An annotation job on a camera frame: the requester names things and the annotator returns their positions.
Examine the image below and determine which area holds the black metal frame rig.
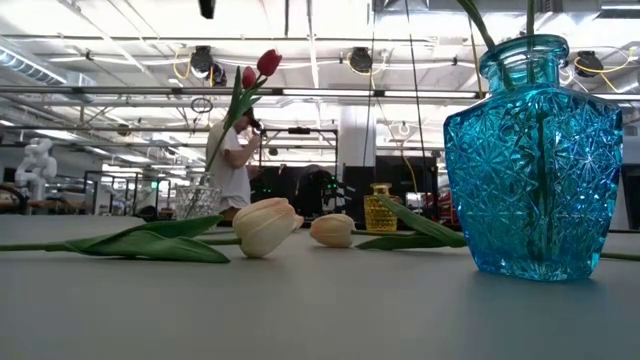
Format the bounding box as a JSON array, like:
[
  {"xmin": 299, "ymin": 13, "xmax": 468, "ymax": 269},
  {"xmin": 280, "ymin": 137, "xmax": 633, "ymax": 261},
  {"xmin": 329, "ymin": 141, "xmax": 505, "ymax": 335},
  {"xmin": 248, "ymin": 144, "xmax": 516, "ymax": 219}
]
[{"xmin": 257, "ymin": 126, "xmax": 340, "ymax": 166}]

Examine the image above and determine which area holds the black ceiling cable reel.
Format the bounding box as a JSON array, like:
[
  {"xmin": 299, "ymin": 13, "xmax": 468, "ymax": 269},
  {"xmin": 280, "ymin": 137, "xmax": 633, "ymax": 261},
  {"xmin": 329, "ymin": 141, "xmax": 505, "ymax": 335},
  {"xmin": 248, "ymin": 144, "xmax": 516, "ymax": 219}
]
[
  {"xmin": 574, "ymin": 49, "xmax": 604, "ymax": 79},
  {"xmin": 189, "ymin": 44, "xmax": 215, "ymax": 79},
  {"xmin": 348, "ymin": 46, "xmax": 374, "ymax": 75}
]

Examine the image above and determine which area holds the red artificial tulip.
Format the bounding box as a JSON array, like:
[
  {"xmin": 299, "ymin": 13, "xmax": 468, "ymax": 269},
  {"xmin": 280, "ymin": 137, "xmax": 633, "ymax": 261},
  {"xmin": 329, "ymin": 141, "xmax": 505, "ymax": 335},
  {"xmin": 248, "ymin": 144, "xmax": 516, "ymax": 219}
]
[
  {"xmin": 202, "ymin": 48, "xmax": 284, "ymax": 186},
  {"xmin": 199, "ymin": 66, "xmax": 259, "ymax": 189}
]

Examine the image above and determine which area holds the white artificial tulip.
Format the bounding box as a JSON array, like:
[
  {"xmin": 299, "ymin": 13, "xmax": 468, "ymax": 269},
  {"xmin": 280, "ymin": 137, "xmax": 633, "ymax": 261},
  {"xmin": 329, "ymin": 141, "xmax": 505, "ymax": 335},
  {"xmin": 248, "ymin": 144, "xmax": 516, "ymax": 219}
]
[
  {"xmin": 534, "ymin": 119, "xmax": 559, "ymax": 256},
  {"xmin": 524, "ymin": 0, "xmax": 537, "ymax": 84},
  {"xmin": 456, "ymin": 0, "xmax": 516, "ymax": 94}
]

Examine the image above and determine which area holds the grey table mat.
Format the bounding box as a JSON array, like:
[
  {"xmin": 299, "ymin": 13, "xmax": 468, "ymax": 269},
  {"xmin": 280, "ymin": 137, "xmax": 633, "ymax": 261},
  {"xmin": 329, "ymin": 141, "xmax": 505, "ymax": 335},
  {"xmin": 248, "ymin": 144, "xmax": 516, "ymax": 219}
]
[{"xmin": 0, "ymin": 214, "xmax": 640, "ymax": 360}]

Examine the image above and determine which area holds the silver ventilation duct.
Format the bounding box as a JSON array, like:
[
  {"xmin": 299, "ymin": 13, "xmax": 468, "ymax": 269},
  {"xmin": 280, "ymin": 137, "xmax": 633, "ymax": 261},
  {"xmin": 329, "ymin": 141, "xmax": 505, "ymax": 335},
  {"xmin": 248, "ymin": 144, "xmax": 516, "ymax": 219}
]
[{"xmin": 0, "ymin": 45, "xmax": 96, "ymax": 104}]

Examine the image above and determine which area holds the black device with green light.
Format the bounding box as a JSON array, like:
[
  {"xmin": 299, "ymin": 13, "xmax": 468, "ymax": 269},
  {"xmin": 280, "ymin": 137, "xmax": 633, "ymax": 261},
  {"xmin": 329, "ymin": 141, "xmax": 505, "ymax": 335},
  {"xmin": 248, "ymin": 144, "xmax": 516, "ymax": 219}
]
[{"xmin": 322, "ymin": 174, "xmax": 357, "ymax": 201}]

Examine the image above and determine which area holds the long ceiling light bar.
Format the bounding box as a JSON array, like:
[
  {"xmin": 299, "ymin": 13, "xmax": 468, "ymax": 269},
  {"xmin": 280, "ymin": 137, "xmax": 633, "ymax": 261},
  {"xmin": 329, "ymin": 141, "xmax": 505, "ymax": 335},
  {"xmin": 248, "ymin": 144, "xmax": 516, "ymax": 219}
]
[{"xmin": 282, "ymin": 88, "xmax": 479, "ymax": 99}]

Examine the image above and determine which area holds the white robot figure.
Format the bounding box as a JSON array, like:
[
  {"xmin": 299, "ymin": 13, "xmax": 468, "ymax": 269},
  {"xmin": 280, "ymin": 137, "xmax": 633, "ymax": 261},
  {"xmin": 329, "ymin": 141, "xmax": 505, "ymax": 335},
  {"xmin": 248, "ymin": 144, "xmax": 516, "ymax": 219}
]
[{"xmin": 13, "ymin": 137, "xmax": 59, "ymax": 201}]

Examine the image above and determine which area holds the yellow glass vase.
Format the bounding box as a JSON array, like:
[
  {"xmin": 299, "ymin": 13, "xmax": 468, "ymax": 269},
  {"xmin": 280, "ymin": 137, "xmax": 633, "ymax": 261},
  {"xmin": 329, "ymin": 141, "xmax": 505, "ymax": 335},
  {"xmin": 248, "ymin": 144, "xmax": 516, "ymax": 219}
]
[{"xmin": 363, "ymin": 182, "xmax": 404, "ymax": 232}]

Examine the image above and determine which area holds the dark fabric partition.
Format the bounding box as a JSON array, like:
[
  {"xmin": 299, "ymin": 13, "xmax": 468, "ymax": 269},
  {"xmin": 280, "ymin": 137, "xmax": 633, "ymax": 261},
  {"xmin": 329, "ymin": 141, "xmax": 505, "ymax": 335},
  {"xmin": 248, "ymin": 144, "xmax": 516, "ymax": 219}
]
[{"xmin": 249, "ymin": 163, "xmax": 346, "ymax": 221}]

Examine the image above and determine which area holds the clear glass vase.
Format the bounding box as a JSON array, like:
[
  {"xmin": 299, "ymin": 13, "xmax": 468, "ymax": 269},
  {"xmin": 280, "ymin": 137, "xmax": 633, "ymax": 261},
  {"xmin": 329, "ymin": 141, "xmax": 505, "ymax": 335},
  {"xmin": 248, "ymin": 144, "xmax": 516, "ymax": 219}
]
[{"xmin": 174, "ymin": 172, "xmax": 223, "ymax": 221}]

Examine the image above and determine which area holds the blue cut-glass vase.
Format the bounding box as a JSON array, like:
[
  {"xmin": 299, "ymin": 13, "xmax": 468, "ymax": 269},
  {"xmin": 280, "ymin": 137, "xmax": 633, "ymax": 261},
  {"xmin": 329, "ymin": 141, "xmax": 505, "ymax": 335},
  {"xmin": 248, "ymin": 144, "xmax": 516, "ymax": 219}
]
[{"xmin": 443, "ymin": 33, "xmax": 625, "ymax": 282}]

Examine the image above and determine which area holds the person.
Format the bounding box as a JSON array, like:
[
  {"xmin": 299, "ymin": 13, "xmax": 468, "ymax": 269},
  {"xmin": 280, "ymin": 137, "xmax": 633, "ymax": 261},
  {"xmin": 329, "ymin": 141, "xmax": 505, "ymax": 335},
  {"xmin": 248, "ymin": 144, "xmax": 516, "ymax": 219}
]
[{"xmin": 205, "ymin": 107, "xmax": 264, "ymax": 221}]

